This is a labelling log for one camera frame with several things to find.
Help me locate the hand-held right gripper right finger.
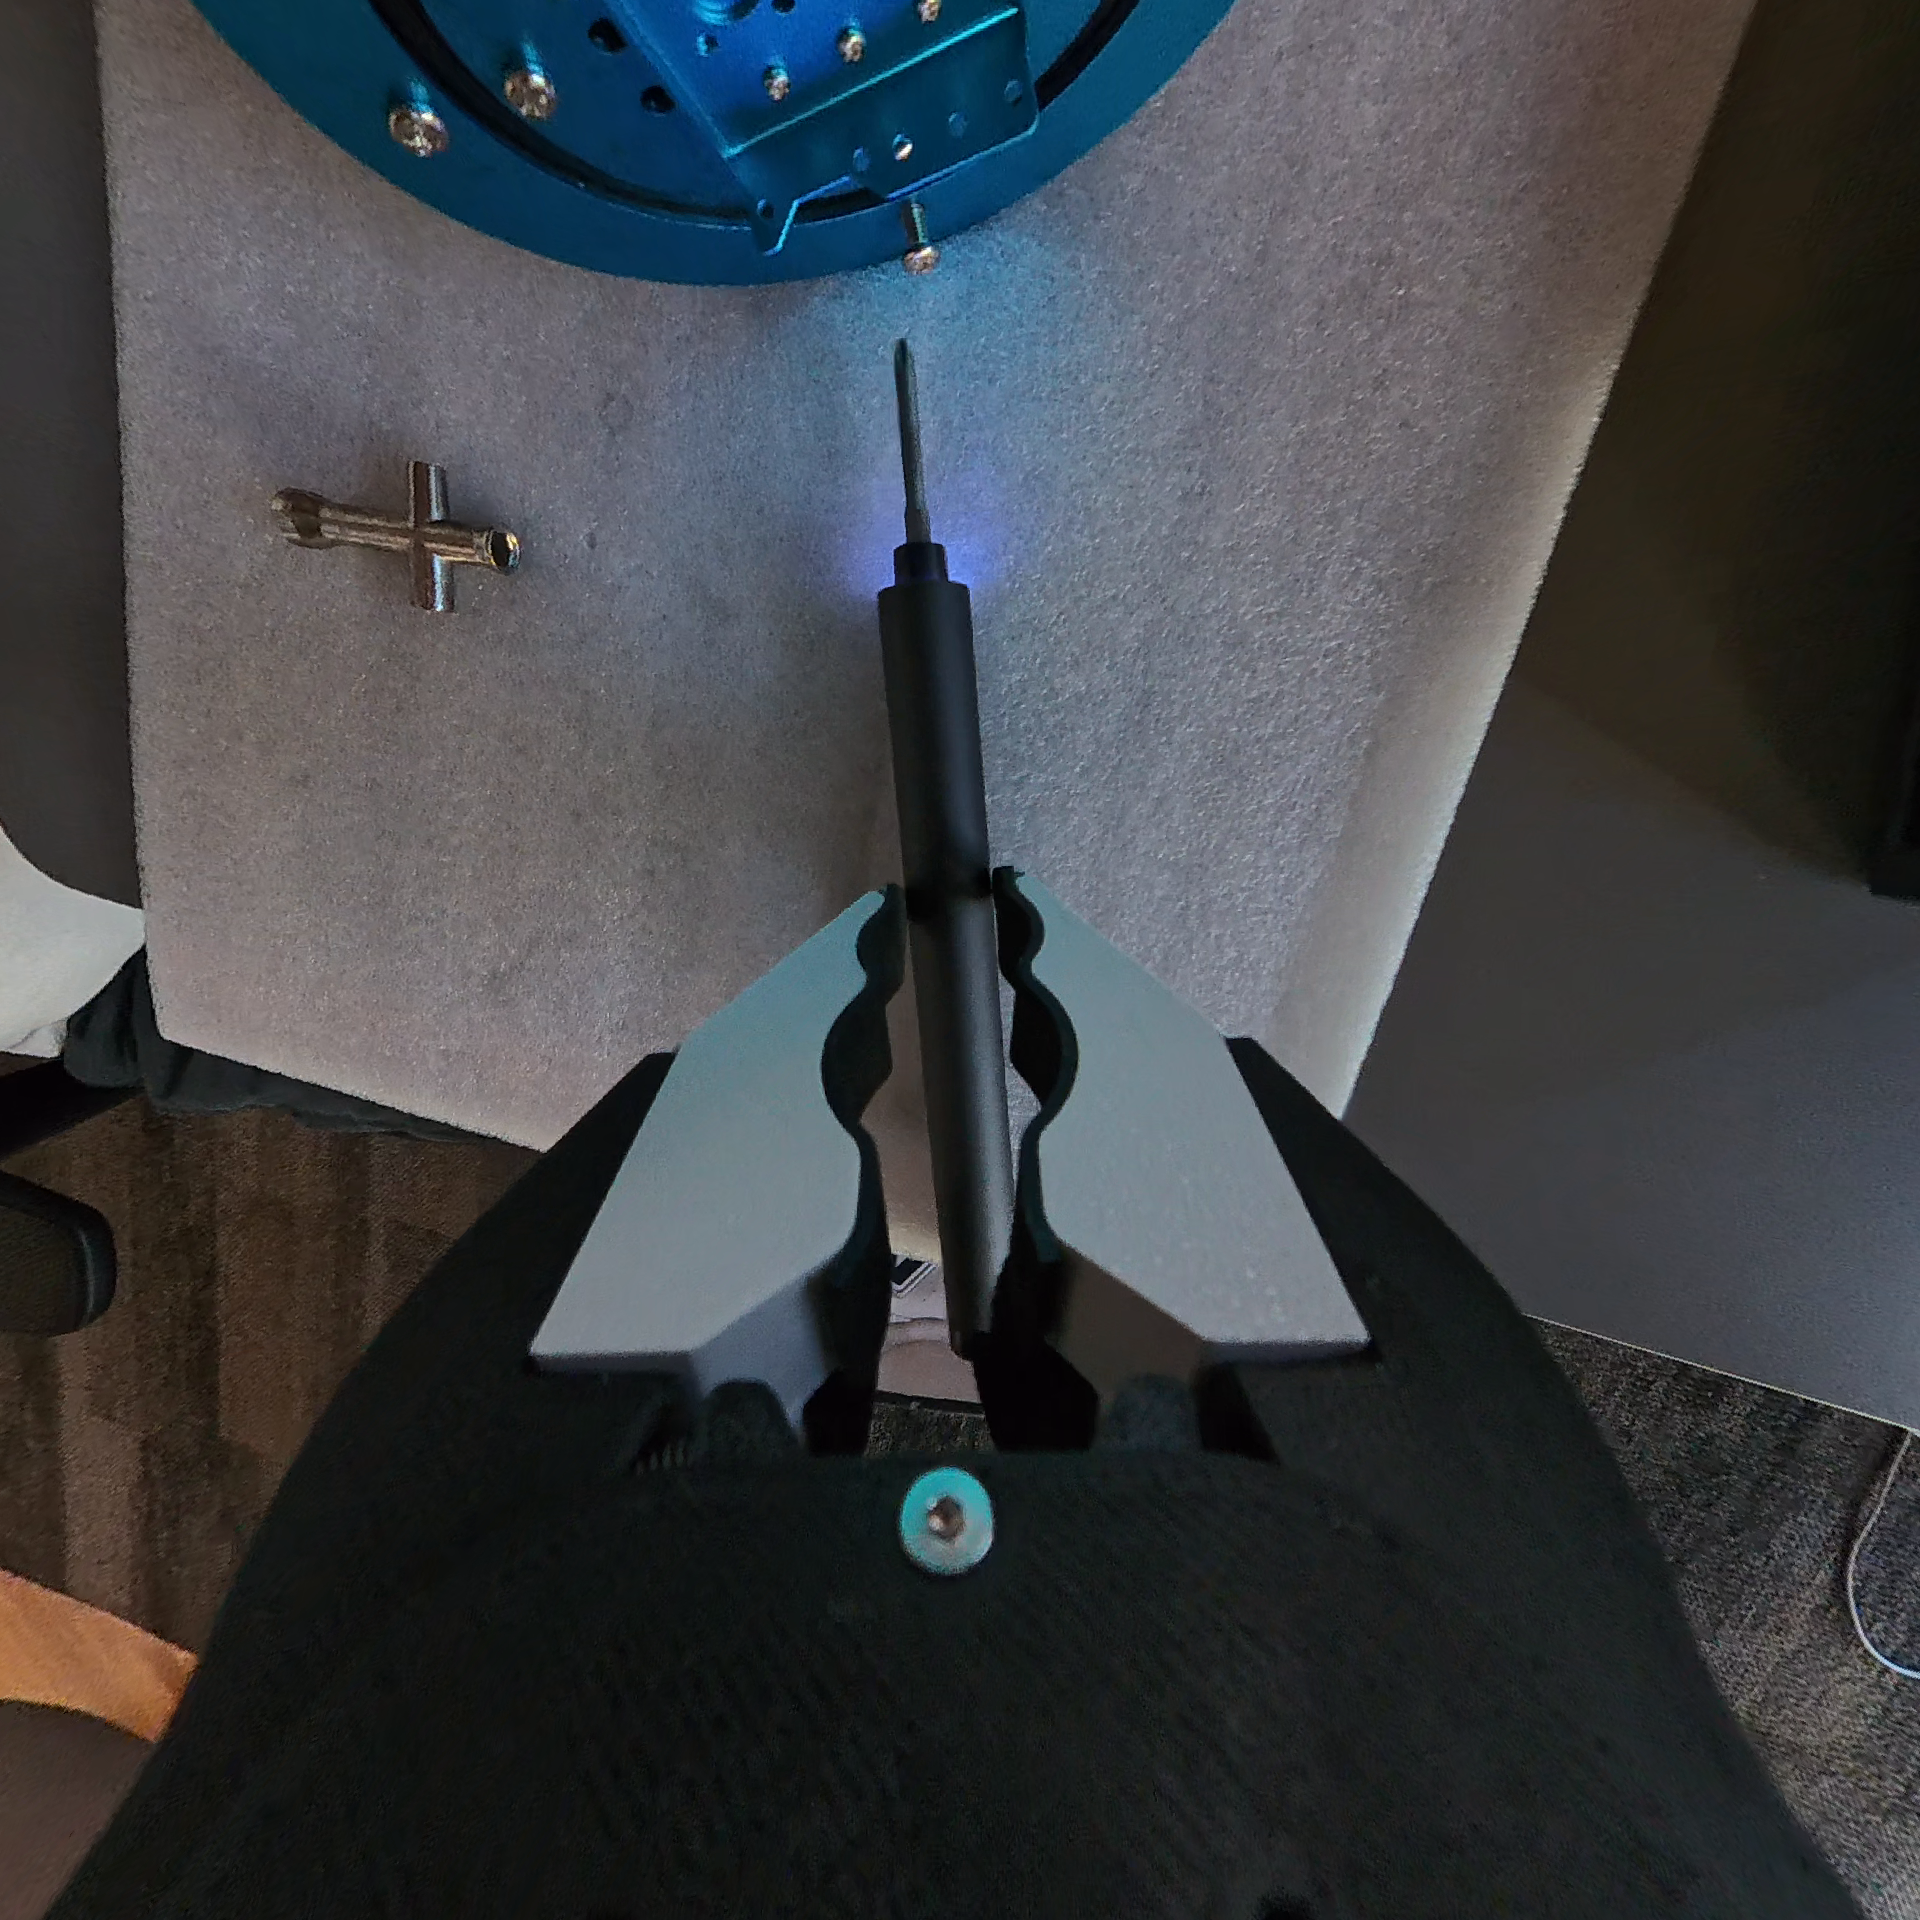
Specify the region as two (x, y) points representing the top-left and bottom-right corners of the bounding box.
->
(972, 873), (1372, 1453)

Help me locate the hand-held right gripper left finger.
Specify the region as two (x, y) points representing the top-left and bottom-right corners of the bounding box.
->
(532, 883), (910, 1457)

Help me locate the black electric screwdriver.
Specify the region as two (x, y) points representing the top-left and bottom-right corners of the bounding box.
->
(874, 336), (1004, 1360)

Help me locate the blue round turntable base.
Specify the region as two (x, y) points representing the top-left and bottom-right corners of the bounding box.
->
(336, 0), (1225, 288)

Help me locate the grey desk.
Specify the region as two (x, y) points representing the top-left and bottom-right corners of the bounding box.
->
(0, 0), (1920, 1434)

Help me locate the white foam sheet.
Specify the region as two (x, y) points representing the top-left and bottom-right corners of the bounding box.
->
(92, 0), (1795, 1158)

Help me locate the black chair armrest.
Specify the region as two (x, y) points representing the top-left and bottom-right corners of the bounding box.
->
(0, 1050), (123, 1337)

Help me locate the person's white shirt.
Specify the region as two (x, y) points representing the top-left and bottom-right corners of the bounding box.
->
(0, 815), (148, 1052)

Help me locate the silver cross socket wrench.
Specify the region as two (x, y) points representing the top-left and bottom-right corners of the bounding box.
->
(270, 456), (524, 612)

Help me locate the white cable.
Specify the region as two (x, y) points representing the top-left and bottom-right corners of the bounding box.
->
(1844, 1431), (1920, 1673)

